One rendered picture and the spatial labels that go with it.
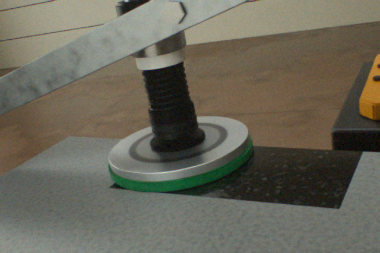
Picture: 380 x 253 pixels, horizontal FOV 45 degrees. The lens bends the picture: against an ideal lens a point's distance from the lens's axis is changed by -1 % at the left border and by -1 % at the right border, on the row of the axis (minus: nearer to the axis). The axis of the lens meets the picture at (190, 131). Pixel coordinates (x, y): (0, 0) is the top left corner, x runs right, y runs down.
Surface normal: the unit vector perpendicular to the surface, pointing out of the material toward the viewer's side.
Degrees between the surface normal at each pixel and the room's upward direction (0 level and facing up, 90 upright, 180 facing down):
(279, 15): 90
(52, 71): 90
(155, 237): 0
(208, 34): 90
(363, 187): 0
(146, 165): 0
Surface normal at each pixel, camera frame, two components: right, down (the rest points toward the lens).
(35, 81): -0.28, 0.38
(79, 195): -0.18, -0.92
